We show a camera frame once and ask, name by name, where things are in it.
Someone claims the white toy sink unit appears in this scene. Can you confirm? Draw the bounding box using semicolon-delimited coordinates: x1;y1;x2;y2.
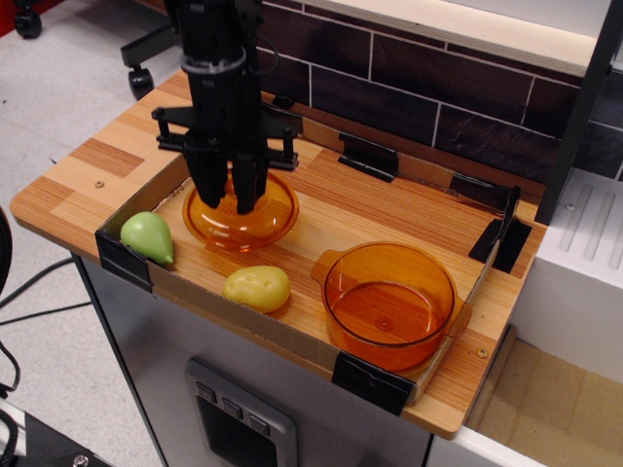
512;169;622;381

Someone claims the orange transparent plastic pot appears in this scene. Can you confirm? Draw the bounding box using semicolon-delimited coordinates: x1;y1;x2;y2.
311;242;472;373

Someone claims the green toy pear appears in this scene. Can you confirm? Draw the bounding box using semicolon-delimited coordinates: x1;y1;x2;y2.
120;211;173;265

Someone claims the black floor cable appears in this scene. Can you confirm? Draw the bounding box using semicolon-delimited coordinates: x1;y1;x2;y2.
0;256;93;326

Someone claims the black office chair base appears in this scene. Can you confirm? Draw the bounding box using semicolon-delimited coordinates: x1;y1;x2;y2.
121;23;181;100

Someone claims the black caster wheel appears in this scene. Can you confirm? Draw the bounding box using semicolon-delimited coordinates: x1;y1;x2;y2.
14;0;43;39

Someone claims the cardboard fence with black tape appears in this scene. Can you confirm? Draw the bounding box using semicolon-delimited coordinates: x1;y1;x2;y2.
96;91;545;433

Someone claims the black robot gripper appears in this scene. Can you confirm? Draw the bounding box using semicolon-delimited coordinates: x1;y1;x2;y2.
152;53;298;215

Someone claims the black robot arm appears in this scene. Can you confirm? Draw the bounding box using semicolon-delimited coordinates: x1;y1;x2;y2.
152;1;298;215

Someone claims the orange transparent pot lid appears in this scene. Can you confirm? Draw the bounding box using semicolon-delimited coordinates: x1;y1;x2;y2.
182;173;299;252

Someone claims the yellow toy potato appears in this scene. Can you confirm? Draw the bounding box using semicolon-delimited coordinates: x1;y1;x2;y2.
223;266;291;313

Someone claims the wooden shelf board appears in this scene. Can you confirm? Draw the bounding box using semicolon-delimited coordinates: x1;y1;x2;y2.
308;0;597;77

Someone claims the grey toy oven panel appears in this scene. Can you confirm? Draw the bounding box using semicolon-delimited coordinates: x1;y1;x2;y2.
185;359;299;467

